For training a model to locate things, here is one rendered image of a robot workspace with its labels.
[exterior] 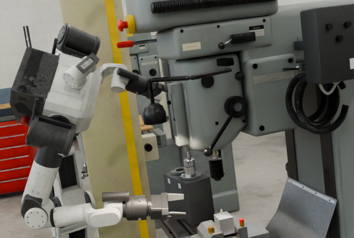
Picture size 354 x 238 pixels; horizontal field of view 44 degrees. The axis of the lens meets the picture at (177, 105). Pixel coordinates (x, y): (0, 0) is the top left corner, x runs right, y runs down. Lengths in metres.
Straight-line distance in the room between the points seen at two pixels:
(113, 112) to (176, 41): 1.89
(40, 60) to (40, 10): 8.78
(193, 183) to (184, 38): 0.72
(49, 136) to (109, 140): 1.69
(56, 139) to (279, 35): 0.82
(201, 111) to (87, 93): 0.46
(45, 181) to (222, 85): 0.69
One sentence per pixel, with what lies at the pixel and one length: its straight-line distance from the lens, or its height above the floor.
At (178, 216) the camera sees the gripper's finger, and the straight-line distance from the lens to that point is 1.60.
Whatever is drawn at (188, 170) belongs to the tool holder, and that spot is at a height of 1.14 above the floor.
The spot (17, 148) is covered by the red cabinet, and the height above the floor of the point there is 0.64.
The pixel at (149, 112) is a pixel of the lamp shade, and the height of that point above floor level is 1.49.
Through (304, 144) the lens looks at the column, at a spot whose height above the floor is 1.24.
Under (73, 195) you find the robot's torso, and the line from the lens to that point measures 2.01.
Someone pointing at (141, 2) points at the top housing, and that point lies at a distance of 1.35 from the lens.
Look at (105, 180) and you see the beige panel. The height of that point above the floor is 0.77.
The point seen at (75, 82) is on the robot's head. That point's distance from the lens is 1.56.
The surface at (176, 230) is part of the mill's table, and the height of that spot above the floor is 0.92.
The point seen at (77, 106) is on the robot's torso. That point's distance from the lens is 1.62.
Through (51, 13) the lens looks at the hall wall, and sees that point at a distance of 10.47.
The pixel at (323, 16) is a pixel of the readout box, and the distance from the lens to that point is 1.28.
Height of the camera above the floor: 1.68
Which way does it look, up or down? 8 degrees down
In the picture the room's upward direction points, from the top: 8 degrees counter-clockwise
